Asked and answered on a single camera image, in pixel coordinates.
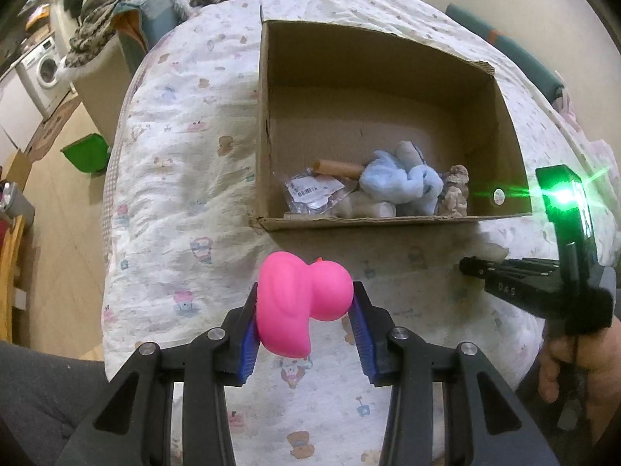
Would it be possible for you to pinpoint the teal orange cushion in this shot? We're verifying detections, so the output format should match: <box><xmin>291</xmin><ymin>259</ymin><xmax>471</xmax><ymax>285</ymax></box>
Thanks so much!
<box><xmin>111</xmin><ymin>0</ymin><xmax>192</xmax><ymax>75</ymax></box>

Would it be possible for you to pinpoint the yellow wooden chair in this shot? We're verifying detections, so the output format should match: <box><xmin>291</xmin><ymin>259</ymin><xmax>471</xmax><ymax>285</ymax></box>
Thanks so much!
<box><xmin>0</xmin><ymin>216</ymin><xmax>28</xmax><ymax>343</ymax></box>

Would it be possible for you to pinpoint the light blue plush whale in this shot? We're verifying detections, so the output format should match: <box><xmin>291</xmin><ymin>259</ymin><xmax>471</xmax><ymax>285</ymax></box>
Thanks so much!
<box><xmin>331</xmin><ymin>141</ymin><xmax>443</xmax><ymax>219</ymax></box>

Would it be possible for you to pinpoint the brown cardboard box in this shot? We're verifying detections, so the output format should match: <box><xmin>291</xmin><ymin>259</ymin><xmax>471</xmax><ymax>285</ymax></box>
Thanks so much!
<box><xmin>256</xmin><ymin>19</ymin><xmax>532</xmax><ymax>231</ymax></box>

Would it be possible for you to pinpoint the clear plastic packet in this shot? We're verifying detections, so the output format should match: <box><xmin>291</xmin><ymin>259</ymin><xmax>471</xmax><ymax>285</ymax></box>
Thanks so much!
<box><xmin>281</xmin><ymin>169</ymin><xmax>358</xmax><ymax>215</ymax></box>

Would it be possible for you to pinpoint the teal pillow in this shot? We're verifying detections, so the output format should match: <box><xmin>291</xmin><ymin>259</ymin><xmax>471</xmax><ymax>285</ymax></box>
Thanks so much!
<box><xmin>445</xmin><ymin>3</ymin><xmax>564</xmax><ymax>103</ymax></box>

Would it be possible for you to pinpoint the white patterned bed quilt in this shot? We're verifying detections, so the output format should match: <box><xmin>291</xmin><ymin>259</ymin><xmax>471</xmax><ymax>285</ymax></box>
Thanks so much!
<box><xmin>100</xmin><ymin>0</ymin><xmax>621</xmax><ymax>466</ymax></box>

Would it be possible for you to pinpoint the white kitchen cabinet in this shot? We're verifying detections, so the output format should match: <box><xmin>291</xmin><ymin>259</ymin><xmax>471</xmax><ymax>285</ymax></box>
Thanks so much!
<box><xmin>0</xmin><ymin>68</ymin><xmax>42</xmax><ymax>151</ymax></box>

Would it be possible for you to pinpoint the grey trousers leg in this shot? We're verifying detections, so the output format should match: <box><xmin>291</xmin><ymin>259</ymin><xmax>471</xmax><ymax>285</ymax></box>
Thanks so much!
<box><xmin>1</xmin><ymin>342</ymin><xmax>108</xmax><ymax>465</ymax></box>

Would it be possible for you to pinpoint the green plastic dustpan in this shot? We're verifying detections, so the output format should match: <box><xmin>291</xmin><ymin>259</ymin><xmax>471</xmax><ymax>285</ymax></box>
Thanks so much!
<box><xmin>61</xmin><ymin>134</ymin><xmax>111</xmax><ymax>175</ymax></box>

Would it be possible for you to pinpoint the beige lace fabric bundle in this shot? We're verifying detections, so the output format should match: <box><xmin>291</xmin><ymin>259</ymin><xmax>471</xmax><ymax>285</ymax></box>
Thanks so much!
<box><xmin>436</xmin><ymin>164</ymin><xmax>470</xmax><ymax>218</ymax></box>

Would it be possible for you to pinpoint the pink rubber duck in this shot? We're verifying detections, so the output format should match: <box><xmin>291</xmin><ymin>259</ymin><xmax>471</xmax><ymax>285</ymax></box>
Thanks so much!
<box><xmin>256</xmin><ymin>251</ymin><xmax>354</xmax><ymax>359</ymax></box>

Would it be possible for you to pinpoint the brown cardboard tube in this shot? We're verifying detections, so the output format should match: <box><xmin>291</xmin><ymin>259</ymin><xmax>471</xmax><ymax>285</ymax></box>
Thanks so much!
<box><xmin>312</xmin><ymin>159</ymin><xmax>365</xmax><ymax>180</ymax></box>

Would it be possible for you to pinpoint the white washing machine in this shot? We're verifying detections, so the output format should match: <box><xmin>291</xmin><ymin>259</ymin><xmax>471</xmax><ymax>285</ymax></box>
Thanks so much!
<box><xmin>17</xmin><ymin>35</ymin><xmax>71</xmax><ymax>120</ymax></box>

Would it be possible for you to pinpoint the right hand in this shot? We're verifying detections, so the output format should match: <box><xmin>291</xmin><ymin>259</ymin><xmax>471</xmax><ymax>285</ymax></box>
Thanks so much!
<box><xmin>537</xmin><ymin>315</ymin><xmax>621</xmax><ymax>447</ymax></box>

